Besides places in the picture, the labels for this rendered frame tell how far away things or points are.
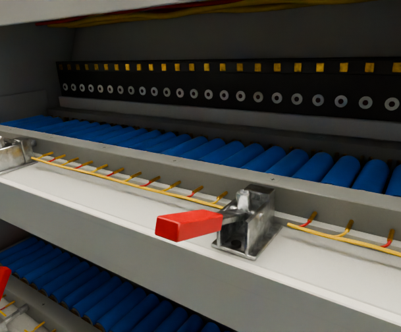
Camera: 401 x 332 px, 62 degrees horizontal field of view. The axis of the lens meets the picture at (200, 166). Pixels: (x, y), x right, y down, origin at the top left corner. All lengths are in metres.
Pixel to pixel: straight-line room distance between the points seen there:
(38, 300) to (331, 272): 0.34
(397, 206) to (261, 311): 0.09
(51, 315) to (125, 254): 0.20
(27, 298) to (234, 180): 0.31
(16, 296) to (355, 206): 0.39
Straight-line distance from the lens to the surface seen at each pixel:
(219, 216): 0.16
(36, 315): 0.45
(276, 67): 0.35
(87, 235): 0.27
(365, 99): 0.33
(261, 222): 0.19
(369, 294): 0.18
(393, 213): 0.21
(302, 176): 0.25
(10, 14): 0.41
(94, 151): 0.32
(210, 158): 0.28
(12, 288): 0.49
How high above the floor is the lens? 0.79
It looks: 3 degrees down
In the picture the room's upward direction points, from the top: 9 degrees clockwise
